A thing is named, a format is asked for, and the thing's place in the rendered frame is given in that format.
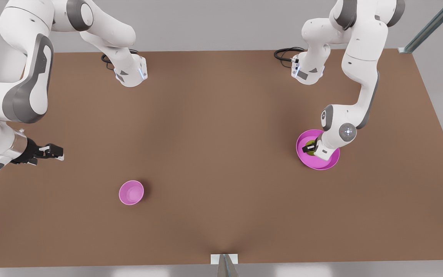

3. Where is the pink bowl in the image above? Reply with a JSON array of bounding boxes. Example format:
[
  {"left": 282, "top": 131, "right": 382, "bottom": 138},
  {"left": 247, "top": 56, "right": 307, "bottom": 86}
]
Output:
[{"left": 119, "top": 180, "right": 144, "bottom": 205}]

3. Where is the black cable loop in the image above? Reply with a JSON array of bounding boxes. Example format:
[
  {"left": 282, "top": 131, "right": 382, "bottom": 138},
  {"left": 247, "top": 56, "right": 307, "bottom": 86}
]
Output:
[
  {"left": 101, "top": 49, "right": 139, "bottom": 71},
  {"left": 274, "top": 47, "right": 306, "bottom": 70}
]

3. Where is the pink plate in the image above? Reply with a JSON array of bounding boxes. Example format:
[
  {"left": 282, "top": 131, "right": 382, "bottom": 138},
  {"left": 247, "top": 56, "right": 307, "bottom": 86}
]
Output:
[{"left": 296, "top": 129, "right": 340, "bottom": 170}]

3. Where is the silver frame post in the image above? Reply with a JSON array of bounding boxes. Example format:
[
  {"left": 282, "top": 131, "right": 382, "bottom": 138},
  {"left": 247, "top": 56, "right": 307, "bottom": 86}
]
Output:
[
  {"left": 210, "top": 253, "right": 239, "bottom": 277},
  {"left": 398, "top": 0, "right": 443, "bottom": 54}
]

